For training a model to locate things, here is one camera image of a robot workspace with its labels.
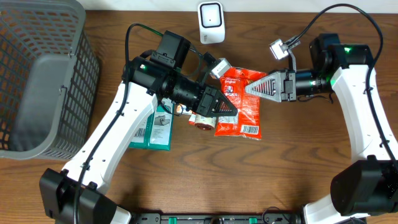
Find green lid seasoning jar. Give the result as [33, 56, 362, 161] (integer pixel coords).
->
[194, 114, 217, 131]

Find small orange carton box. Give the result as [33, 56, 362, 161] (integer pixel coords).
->
[175, 104, 192, 116]

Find red snack bag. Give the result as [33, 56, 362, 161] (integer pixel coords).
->
[215, 67, 267, 140]

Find green white packet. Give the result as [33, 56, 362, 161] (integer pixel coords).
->
[129, 106, 173, 151]

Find small red stick packet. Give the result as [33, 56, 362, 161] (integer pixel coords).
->
[188, 113, 196, 126]

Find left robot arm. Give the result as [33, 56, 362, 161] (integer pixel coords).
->
[39, 31, 238, 223]

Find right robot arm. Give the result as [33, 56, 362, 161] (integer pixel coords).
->
[245, 34, 397, 223]

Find white barcode scanner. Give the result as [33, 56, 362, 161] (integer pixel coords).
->
[197, 1, 226, 44]

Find grey plastic mesh basket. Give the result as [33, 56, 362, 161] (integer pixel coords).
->
[1, 0, 100, 160]

